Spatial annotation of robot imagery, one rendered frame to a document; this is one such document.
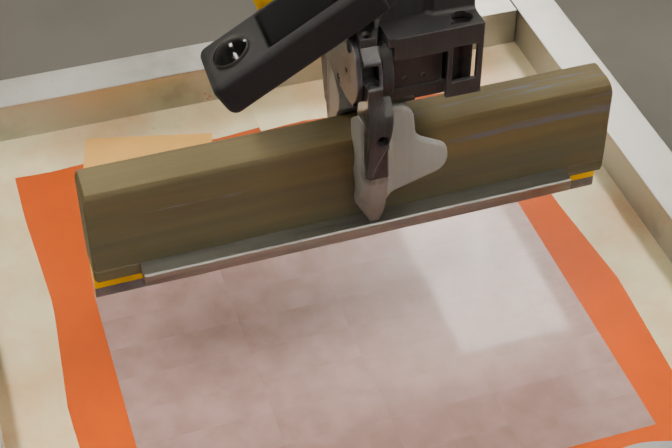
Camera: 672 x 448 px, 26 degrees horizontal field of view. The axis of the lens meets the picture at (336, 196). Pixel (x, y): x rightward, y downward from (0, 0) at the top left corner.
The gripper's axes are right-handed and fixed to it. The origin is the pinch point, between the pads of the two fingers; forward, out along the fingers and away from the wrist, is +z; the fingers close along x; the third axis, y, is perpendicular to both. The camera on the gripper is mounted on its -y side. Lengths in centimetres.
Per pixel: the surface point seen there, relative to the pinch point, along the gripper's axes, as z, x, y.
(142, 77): 10.1, 29.4, -8.7
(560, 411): 13.7, -12.0, 11.1
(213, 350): 13.6, 0.7, -10.1
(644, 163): 10.3, 6.4, 26.3
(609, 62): 109, 138, 100
